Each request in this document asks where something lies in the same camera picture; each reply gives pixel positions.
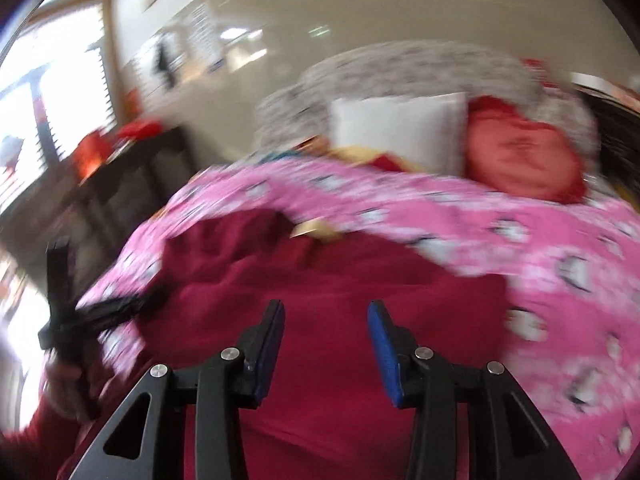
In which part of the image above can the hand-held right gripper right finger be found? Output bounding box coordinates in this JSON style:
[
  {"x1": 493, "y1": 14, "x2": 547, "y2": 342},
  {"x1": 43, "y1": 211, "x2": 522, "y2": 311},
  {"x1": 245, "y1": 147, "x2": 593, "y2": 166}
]
[{"x1": 366, "y1": 300, "x2": 582, "y2": 480}]

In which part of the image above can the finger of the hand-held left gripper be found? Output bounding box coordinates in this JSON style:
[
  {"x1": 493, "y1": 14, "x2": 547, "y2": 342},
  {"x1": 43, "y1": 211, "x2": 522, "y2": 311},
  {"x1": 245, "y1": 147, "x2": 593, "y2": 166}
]
[{"x1": 74, "y1": 290, "x2": 170, "y2": 333}]

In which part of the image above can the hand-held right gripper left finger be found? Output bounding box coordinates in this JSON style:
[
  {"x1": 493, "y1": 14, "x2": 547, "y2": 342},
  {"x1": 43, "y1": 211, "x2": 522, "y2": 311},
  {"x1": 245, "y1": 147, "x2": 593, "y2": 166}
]
[{"x1": 67, "y1": 299, "x2": 287, "y2": 480}]

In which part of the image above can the dark red garment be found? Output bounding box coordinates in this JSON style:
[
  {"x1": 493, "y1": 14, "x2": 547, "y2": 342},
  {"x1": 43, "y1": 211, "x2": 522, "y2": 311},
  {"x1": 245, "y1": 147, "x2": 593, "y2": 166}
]
[{"x1": 62, "y1": 205, "x2": 518, "y2": 480}]

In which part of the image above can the person's left forearm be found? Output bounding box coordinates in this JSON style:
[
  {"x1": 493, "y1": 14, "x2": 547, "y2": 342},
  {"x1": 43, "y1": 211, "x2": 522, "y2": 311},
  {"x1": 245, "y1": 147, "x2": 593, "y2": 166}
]
[{"x1": 0, "y1": 395, "x2": 86, "y2": 480}]

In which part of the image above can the person's left hand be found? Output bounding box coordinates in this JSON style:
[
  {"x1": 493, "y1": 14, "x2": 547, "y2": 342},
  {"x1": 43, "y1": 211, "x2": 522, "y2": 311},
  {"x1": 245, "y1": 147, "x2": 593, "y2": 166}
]
[{"x1": 46, "y1": 357, "x2": 90, "y2": 418}]

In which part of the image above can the dark wooden cabinet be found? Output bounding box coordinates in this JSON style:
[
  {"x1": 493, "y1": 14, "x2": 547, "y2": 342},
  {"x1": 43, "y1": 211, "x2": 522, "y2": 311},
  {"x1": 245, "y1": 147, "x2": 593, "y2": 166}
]
[{"x1": 0, "y1": 126, "x2": 197, "y2": 266}]

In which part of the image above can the orange-red box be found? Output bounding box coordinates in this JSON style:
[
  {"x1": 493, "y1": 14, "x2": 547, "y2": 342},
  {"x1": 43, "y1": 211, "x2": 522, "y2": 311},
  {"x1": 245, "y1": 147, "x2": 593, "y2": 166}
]
[{"x1": 74, "y1": 131, "x2": 120, "y2": 177}]

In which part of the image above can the red cloth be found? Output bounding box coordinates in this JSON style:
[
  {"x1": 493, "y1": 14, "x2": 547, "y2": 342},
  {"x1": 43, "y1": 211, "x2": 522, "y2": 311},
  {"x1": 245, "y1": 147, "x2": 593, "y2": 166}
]
[{"x1": 116, "y1": 116, "x2": 164, "y2": 142}]

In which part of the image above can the pink printed blanket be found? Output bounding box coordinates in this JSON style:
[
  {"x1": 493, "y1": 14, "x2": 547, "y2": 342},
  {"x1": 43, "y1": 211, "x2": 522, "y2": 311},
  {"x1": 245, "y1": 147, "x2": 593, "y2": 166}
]
[{"x1": 75, "y1": 160, "x2": 640, "y2": 480}]

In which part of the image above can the yellow cloth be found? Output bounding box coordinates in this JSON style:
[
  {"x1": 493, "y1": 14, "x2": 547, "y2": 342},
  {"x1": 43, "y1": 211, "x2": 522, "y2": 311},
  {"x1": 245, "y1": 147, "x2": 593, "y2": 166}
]
[{"x1": 299, "y1": 141, "x2": 427, "y2": 172}]

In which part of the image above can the window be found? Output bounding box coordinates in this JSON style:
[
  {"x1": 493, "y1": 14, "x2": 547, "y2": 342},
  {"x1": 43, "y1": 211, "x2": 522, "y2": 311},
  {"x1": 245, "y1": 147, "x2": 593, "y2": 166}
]
[{"x1": 0, "y1": 2, "x2": 120, "y2": 213}]

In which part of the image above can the white pillow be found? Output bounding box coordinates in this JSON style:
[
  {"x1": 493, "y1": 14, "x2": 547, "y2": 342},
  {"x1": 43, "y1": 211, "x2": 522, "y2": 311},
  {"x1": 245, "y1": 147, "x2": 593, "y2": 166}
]
[{"x1": 330, "y1": 92, "x2": 472, "y2": 179}]

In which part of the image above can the red cushion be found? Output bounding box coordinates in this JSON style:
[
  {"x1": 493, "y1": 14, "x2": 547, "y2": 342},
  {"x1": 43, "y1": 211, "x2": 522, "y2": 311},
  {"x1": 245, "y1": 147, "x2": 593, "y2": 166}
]
[{"x1": 462, "y1": 96, "x2": 590, "y2": 204}]

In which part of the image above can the grey patterned headboard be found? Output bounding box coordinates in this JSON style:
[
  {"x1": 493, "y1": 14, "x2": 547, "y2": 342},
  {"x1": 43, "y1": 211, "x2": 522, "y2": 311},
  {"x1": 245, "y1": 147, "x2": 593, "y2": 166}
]
[{"x1": 254, "y1": 40, "x2": 601, "y2": 166}]

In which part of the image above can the dark furniture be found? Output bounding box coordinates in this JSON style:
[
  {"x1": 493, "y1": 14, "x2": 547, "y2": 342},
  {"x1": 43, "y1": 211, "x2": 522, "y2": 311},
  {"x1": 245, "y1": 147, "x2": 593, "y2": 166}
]
[{"x1": 594, "y1": 87, "x2": 640, "y2": 188}]

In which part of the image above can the white wall sheet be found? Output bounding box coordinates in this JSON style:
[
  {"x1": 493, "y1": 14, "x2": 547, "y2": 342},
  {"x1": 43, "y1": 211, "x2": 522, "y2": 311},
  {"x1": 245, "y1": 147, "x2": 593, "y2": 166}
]
[{"x1": 186, "y1": 2, "x2": 224, "y2": 62}]

